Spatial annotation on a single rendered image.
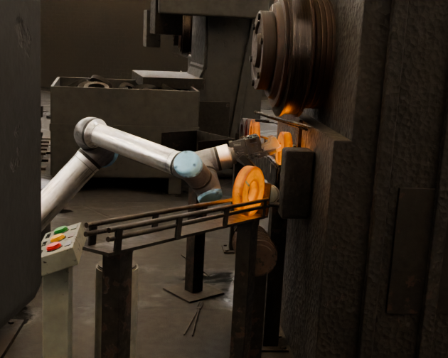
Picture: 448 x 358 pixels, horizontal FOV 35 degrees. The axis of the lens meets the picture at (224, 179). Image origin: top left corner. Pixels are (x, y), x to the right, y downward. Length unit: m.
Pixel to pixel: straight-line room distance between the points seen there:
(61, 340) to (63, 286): 0.16
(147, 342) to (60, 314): 0.83
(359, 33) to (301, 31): 0.28
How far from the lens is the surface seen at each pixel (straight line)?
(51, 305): 2.00
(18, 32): 0.16
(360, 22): 2.18
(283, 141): 2.59
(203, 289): 3.28
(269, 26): 2.48
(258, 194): 2.19
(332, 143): 2.19
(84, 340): 2.80
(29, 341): 2.81
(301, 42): 2.39
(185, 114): 4.98
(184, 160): 2.40
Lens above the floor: 1.19
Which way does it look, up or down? 12 degrees down
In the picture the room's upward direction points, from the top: 3 degrees clockwise
